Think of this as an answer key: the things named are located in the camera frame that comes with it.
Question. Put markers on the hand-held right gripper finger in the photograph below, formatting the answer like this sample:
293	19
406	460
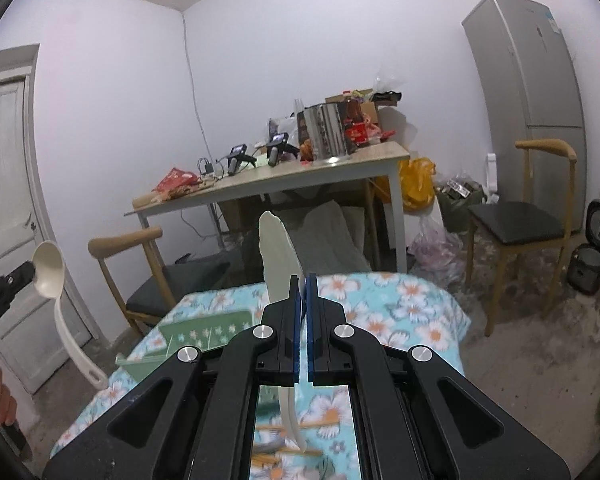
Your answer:
299	320
311	320

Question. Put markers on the beige soup ladle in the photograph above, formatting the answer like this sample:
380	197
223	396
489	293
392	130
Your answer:
47	270

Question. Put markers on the beige rice paddle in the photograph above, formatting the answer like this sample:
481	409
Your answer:
275	255

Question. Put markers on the green perforated utensil holder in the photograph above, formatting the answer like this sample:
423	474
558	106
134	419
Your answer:
205	332

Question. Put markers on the bundle of wooden chopsticks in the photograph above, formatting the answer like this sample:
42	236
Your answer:
325	424

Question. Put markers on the grey cloth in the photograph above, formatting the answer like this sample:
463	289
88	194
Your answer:
325	235

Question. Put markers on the white panel door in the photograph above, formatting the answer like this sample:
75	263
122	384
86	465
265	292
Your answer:
5	185

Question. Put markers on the floral turquoise tablecloth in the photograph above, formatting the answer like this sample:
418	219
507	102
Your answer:
405	305

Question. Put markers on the wooden chair black seat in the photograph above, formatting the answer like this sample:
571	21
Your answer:
125	240
525	225

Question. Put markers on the flat cardboard box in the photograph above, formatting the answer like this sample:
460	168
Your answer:
237	215

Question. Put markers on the clear plastic bag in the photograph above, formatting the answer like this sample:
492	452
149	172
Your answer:
432	252

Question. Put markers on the long white-framed side table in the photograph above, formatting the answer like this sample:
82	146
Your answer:
305	172

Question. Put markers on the bag of oranges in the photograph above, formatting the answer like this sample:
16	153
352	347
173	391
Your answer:
307	150

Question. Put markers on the yellow plastic bag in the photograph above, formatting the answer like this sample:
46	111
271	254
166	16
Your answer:
416	182

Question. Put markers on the black handheld device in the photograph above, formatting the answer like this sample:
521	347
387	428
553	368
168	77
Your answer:
279	145
240	155

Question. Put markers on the black power adapter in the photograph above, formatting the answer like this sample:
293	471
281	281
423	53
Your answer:
207	166

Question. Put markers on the red snack packet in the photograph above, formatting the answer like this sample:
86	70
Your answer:
177	180

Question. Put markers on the dark green crate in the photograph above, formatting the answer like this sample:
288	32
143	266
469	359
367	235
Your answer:
455	205

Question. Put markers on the steel canister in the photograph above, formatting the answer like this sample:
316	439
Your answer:
330	130

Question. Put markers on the dark bread package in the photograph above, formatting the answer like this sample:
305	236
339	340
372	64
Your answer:
301	125

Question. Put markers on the red cooking oil bottle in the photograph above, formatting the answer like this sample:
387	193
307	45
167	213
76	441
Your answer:
355	117

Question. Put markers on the open cardboard box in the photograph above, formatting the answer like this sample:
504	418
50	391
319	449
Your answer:
369	110

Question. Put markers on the white plastic item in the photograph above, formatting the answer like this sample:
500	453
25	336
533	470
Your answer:
491	172

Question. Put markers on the black rice cooker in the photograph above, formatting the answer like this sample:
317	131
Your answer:
585	270

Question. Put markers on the grey refrigerator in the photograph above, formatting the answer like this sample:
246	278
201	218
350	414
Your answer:
540	70

